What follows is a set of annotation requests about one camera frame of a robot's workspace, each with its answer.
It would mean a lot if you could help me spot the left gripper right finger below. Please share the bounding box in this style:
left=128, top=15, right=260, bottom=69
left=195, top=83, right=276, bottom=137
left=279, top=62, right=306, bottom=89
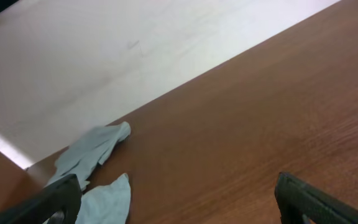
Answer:
left=274, top=172, right=358, bottom=224

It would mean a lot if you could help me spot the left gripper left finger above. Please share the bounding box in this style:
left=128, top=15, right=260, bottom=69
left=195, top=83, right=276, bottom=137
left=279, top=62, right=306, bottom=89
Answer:
left=0, top=174, right=82, bottom=224

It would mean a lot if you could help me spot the grey t-shirt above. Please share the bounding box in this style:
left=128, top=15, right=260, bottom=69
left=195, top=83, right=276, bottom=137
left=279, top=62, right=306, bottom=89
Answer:
left=47, top=122, right=131, bottom=224

